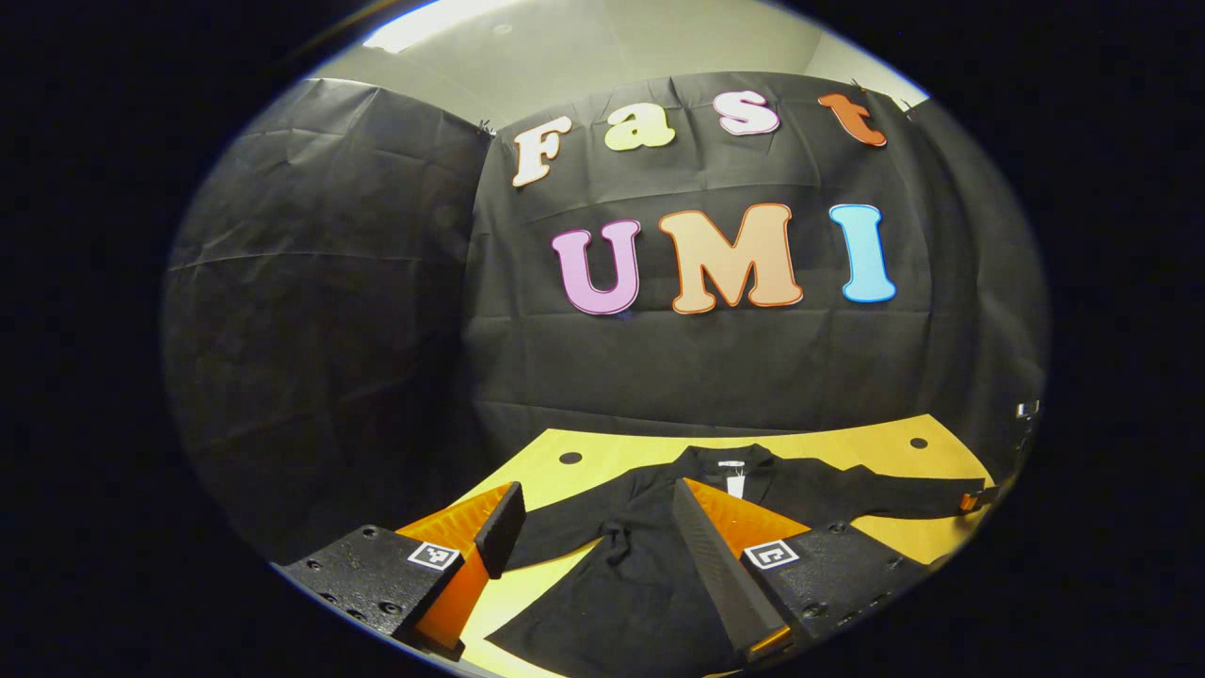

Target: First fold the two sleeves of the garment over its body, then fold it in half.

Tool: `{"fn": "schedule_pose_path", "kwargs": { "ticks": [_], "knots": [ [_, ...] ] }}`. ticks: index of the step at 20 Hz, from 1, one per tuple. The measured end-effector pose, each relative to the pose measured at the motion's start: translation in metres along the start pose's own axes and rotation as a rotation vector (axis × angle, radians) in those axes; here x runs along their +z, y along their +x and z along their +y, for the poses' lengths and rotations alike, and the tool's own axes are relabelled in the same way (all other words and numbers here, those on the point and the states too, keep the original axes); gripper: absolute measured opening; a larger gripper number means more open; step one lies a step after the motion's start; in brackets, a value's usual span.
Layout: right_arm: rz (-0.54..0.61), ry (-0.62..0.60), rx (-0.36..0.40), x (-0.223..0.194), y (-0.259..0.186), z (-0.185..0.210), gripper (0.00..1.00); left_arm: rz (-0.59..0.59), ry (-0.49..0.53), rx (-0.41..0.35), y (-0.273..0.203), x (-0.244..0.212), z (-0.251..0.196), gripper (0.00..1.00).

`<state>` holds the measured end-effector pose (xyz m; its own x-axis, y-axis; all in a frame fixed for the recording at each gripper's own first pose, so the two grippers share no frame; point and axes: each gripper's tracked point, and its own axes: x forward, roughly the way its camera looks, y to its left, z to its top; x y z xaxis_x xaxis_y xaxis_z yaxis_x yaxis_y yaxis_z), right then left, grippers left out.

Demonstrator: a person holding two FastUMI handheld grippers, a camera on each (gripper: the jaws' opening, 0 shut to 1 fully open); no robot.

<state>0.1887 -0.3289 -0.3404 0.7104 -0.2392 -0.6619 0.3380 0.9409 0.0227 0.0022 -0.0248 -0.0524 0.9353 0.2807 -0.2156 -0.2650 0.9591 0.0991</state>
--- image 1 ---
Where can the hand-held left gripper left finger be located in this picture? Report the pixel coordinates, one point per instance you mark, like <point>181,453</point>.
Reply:
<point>504,527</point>

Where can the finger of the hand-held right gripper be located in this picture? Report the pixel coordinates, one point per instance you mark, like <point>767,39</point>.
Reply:
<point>974,500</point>

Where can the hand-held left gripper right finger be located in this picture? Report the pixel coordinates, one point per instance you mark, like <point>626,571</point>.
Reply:
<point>715,565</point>

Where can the black button-up shirt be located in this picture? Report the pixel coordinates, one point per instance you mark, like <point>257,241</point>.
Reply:
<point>621,603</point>

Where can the black backdrop cloth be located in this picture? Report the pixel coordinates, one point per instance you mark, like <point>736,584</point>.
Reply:
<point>706,377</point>

